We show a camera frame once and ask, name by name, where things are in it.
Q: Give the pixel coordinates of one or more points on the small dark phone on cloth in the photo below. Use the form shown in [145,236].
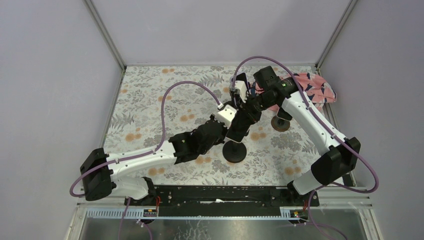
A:
[282,114]

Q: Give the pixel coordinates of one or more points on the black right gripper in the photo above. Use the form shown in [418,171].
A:
[245,107]

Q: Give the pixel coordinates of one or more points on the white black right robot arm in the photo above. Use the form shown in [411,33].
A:
[338,154]

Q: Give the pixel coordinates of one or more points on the white slotted cable duct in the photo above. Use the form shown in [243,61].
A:
[215,213]

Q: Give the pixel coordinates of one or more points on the black phone stand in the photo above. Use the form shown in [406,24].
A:
[234,152]

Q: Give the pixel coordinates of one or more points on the phone with lavender case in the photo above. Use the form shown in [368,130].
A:
[239,84]

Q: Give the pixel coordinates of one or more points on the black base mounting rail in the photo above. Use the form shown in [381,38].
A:
[239,197]

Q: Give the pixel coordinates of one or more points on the floral patterned table mat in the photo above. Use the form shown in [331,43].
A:
[177,99]

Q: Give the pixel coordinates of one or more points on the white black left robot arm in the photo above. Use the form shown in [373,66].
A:
[103,174]

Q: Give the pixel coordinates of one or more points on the phone with beige case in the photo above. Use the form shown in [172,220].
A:
[240,126]

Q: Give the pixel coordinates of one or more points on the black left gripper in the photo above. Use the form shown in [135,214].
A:
[238,126]

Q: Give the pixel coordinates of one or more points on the pink patterned cloth bag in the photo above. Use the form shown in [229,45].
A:
[317,89]

